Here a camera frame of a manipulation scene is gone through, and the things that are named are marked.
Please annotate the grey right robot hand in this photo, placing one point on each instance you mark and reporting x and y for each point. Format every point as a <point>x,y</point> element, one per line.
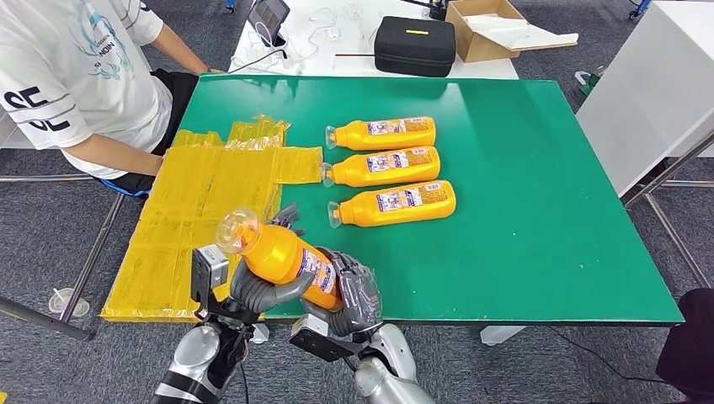
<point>360,301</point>

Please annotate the person's left hand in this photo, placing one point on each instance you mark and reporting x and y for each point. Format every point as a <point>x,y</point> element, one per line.
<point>215,71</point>

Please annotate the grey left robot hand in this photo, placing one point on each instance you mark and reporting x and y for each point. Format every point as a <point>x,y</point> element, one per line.
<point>262,295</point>

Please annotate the orange detergent bottle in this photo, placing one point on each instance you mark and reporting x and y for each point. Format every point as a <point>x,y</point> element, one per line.
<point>390,175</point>
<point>279,256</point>
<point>390,214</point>
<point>357,139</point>

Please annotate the person's right forearm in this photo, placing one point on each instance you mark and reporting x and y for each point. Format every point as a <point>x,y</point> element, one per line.
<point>111,155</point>

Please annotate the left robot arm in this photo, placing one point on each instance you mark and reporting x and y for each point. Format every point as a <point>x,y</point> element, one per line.
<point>192,357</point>

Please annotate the person's left forearm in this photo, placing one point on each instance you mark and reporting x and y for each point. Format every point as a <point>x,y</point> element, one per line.
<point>175,47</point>

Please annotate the white table foot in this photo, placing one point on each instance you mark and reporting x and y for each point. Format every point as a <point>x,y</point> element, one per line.
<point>259,334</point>
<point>502,334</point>

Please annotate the white power strip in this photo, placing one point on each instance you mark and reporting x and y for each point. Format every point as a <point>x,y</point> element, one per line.
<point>290,64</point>

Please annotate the black tablet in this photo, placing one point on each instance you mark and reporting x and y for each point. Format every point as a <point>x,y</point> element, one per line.
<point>268,17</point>

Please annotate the white charger block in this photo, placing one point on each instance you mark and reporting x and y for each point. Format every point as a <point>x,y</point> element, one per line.
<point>333,34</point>

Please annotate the yellow plastic wrapped board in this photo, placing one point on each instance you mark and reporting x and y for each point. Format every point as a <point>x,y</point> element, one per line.
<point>184,195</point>

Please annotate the thin black rod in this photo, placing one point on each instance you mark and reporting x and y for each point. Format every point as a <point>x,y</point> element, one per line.
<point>354,55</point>

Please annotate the person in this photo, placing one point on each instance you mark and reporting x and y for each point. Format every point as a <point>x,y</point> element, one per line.
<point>67,56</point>

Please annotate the clear plastic lid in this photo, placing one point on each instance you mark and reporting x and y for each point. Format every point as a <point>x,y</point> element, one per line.
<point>68,303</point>

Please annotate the black carrying case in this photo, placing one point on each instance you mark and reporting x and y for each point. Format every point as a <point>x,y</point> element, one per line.
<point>415,53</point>

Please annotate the white side table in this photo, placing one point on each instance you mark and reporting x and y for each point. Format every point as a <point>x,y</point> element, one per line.
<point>17,134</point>
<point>652,95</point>

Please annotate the black device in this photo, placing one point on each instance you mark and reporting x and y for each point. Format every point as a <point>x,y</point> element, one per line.
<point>439,10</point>

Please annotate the cardboard box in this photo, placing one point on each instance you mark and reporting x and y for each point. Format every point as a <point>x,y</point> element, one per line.
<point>480,50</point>

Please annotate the white foam sheet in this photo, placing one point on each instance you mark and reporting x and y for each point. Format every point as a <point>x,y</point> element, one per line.
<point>530,38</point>

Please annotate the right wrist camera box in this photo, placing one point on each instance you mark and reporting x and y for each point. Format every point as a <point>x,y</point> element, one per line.
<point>318,340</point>

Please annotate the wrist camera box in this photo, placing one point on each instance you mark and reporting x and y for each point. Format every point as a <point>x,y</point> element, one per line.
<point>209,267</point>
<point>318,340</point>

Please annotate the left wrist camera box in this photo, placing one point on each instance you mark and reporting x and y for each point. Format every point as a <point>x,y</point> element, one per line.
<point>209,267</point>

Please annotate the grey metal table frame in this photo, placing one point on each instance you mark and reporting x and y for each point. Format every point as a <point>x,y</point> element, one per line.
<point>669,168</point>
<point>92,256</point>

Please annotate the green white floor bracket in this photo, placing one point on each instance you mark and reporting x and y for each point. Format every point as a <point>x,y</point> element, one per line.
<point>588,82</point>

